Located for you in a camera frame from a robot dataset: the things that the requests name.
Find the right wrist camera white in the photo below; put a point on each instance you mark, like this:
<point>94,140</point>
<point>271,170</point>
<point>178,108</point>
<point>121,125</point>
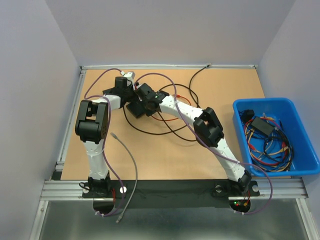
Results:
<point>136,85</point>

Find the black power adapter in bin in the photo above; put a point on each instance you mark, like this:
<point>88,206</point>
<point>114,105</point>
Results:
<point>262,126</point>

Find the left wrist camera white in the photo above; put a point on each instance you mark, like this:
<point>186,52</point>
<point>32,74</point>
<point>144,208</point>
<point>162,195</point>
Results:
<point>128,75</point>

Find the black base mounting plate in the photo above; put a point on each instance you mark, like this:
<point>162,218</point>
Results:
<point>156,194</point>

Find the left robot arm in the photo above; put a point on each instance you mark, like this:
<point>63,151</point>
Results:
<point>92,125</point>

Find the aluminium front rail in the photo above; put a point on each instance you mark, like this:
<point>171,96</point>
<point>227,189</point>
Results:
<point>283,188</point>

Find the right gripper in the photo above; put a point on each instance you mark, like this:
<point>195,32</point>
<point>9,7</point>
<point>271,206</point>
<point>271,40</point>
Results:
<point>149,111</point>

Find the black network switch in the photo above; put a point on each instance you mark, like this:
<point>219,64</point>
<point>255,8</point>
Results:
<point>136,108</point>
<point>109,91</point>

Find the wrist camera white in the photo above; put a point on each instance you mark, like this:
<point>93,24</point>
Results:
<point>136,85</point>
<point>128,75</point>

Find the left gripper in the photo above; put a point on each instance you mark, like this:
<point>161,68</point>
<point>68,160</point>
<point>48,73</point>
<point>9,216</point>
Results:
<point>130,87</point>

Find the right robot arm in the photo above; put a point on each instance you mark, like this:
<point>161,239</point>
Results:
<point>205,126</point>

